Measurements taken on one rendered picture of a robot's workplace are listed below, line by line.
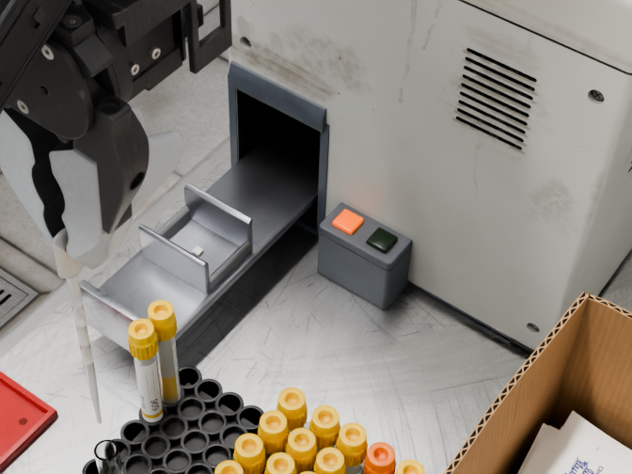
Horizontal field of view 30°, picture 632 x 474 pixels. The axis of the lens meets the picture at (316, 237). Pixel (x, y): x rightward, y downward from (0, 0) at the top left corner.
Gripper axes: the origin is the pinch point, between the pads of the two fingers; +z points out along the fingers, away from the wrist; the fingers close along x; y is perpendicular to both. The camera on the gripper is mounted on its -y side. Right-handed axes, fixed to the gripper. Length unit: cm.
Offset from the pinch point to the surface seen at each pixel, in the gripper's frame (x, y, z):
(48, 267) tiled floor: 80, 56, 114
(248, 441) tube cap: -6.5, 4.0, 14.4
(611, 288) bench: -14.6, 35.1, 25.9
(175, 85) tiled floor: 94, 104, 114
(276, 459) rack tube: -8.4, 3.9, 14.2
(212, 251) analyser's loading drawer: 7.8, 17.6, 22.0
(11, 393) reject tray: 12.4, 2.6, 25.8
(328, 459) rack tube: -10.4, 5.8, 14.6
